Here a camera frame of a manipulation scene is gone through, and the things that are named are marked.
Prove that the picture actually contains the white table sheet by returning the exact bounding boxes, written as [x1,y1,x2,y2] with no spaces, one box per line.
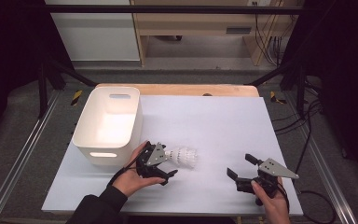
[41,94,304,217]

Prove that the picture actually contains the light wooden desk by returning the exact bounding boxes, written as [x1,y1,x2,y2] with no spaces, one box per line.
[130,0,303,67]

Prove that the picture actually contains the black horizontal frame bar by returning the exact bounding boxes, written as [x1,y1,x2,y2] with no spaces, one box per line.
[41,4,306,15]

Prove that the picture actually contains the white plastic bin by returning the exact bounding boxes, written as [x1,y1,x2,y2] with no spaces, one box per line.
[72,86,144,167]

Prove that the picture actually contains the black gripper wrist strap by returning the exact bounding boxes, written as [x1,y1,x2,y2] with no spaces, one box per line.
[278,181,291,213]
[106,146,148,189]

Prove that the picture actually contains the aluminium floor rail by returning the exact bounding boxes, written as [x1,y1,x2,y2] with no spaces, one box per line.
[0,90,62,224]
[283,92,358,224]

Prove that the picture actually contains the person's right hand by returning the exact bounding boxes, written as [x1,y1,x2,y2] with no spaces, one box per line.
[251,176,291,224]

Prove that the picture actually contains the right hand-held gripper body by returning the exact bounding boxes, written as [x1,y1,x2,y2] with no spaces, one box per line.
[235,157,300,199]

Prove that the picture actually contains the black hanging cables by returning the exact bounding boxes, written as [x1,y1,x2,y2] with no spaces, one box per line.
[253,1,286,67]

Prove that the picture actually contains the person's left hand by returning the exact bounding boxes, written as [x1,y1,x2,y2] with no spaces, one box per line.
[111,140,167,199]

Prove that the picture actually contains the wooden table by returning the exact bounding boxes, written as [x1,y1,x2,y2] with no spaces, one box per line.
[95,82,260,98]

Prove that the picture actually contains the white cabinet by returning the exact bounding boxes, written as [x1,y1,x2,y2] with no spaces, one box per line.
[43,0,142,63]

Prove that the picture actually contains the black metal stand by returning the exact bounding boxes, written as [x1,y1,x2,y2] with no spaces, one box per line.
[37,58,98,119]
[245,60,310,119]

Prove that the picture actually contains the yellow black floor tape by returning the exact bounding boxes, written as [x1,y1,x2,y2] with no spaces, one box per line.
[268,91,288,105]
[70,90,84,107]

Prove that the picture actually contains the black curtain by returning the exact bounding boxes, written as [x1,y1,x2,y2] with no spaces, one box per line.
[283,0,358,190]
[0,0,73,152]

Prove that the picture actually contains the person's dark clothing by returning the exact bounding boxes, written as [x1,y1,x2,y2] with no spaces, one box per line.
[117,216,238,224]

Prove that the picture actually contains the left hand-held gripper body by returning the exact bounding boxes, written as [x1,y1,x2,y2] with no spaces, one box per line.
[135,141,169,187]

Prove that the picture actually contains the black floor cables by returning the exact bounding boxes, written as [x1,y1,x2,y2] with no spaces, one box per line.
[273,77,337,224]

